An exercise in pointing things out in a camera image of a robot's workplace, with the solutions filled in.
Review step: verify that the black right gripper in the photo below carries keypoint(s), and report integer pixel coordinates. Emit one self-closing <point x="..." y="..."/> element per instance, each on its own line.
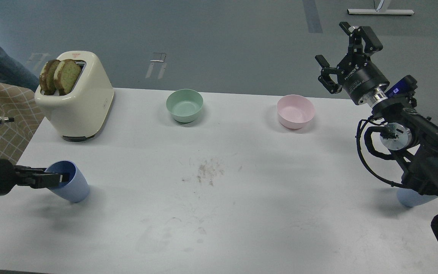
<point x="356" y="74"/>

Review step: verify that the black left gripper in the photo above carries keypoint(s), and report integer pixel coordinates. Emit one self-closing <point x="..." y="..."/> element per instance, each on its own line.
<point x="36" y="178"/>

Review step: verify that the light blue cup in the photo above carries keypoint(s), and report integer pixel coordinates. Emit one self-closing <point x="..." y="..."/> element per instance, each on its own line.
<point x="76" y="188"/>
<point x="410" y="198"/>

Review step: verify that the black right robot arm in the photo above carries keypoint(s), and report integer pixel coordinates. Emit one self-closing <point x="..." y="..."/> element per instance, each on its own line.
<point x="395" y="130"/>

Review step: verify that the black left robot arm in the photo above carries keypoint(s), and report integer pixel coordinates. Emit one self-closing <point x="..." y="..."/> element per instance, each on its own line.
<point x="7" y="176"/>

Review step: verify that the white table leg base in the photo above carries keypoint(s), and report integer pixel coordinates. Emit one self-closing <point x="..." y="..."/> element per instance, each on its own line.
<point x="381" y="9"/>

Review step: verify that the pink bowl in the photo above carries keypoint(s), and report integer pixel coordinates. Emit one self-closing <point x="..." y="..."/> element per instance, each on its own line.
<point x="295" y="111"/>

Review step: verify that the cream toaster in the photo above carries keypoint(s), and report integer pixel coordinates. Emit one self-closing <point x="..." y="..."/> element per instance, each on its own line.
<point x="79" y="115"/>

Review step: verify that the toast slice left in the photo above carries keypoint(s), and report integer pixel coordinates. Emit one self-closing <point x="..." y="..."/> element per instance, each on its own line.
<point x="46" y="77"/>

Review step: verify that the green bowl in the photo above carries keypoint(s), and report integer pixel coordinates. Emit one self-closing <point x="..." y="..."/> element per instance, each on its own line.
<point x="185" y="105"/>

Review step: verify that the blue camera on right wrist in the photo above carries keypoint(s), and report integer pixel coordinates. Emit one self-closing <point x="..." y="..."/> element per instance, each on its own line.
<point x="404" y="87"/>

